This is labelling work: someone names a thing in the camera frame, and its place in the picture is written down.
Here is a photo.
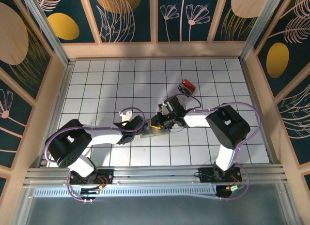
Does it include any green felt card holder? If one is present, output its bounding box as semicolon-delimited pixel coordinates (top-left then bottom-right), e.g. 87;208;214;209
139;124;171;138

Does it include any black VIP card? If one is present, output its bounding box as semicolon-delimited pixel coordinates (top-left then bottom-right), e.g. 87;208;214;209
178;83;192;95

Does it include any left electronics board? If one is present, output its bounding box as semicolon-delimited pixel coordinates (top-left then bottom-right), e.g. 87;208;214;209
80;185;109;199

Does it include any electronics board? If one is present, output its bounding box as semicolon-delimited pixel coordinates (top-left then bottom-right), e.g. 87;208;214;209
217;183;244;199
80;185;109;199

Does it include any right electronics board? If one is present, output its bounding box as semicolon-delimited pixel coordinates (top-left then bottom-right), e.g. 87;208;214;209
217;183;244;199

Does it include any thin black cable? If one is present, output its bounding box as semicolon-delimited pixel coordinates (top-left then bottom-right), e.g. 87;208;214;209
169;124;185;133

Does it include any aluminium front rail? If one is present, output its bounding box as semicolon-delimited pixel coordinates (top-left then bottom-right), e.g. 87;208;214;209
24;165;290;186

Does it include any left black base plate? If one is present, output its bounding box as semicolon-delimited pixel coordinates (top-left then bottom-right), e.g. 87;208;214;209
69;168;114;186

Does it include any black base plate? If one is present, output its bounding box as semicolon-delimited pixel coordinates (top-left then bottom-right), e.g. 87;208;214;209
69;168;114;186
198;167;243;184

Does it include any slotted grey cable duct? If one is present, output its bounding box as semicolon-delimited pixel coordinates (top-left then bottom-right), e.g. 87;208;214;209
33;185;220;199

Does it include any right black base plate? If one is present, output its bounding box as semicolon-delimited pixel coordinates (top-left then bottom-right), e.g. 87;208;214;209
198;167;243;184

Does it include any left aluminium side rail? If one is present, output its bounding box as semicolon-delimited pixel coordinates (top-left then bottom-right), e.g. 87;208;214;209
37;60;75;169

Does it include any aluminium side rail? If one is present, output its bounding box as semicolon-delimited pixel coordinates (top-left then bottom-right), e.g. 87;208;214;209
239;59;278;165
37;60;75;169

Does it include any right aluminium side rail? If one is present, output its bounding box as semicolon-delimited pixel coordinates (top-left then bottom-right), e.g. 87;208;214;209
239;59;278;165

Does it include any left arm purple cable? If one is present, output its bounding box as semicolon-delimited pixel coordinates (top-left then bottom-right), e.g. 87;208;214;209
45;106;146;203

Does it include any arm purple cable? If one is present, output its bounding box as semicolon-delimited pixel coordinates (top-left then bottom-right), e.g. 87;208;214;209
45;106;146;203
171;93;262;202

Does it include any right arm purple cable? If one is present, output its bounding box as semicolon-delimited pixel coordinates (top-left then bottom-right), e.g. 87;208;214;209
171;93;262;202

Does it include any right aluminium corner post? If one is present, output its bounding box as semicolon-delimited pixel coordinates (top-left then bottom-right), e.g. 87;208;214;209
239;0;289;61

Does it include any aluminium corner post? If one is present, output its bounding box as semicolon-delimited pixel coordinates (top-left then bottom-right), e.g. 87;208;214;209
20;0;72;67
239;0;289;61

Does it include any left aluminium corner post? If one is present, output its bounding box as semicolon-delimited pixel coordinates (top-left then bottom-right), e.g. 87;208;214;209
20;0;72;67

